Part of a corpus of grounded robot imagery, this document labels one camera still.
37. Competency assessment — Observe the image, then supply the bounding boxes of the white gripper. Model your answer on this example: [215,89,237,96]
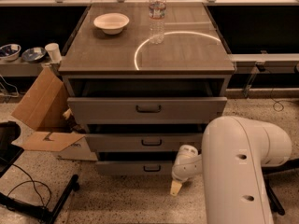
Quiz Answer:
[170,145,202,196]

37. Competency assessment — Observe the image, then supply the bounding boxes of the grey bottom drawer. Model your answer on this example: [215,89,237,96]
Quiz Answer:
[95,161,173,175]

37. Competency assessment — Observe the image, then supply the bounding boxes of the grey drawer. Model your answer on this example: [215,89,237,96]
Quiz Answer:
[86,133,202,152]
[67,97,227,124]
[95,161,173,175]

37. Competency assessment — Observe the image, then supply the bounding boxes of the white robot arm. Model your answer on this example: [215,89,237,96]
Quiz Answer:
[170,116,292,224]

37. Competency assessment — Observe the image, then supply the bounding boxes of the grey middle drawer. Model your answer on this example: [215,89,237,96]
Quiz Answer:
[86,133,202,152]

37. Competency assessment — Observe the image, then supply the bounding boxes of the grey drawer cabinet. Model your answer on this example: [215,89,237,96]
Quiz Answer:
[59,2,235,163]

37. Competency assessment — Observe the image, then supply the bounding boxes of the grey top drawer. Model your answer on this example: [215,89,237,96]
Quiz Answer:
[67,97,227,124]

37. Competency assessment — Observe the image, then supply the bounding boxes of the open cardboard box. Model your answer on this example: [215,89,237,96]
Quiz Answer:
[12,68,97,161]

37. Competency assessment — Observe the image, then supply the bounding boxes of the black stand leg right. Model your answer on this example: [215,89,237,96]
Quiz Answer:
[262,159,299,216]

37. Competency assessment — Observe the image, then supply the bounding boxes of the black stand leg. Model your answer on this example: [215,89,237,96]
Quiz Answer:
[0,175,79,224]
[262,159,299,216]

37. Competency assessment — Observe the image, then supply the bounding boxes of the black stand leg left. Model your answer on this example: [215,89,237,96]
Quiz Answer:
[0,175,79,224]

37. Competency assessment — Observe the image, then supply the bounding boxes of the white bowl on cabinet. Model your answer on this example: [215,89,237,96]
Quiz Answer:
[93,13,130,35]

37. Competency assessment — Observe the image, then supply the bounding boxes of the black chair seat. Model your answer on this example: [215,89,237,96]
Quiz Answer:
[0,121,24,177]

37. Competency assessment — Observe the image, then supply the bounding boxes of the clear plastic water bottle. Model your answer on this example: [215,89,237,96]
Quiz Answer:
[149,0,166,44]

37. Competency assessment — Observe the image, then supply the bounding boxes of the white paper cup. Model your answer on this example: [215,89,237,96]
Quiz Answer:
[45,43,62,63]

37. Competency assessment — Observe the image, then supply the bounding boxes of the blue patterned bowl right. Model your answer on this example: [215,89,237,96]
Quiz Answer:
[21,47,46,63]

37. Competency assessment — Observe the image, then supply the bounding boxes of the thin cable right floor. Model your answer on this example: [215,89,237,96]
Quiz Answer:
[264,68,299,113]

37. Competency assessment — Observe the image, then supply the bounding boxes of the black cable on floor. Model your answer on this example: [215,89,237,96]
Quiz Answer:
[0,155,52,209]

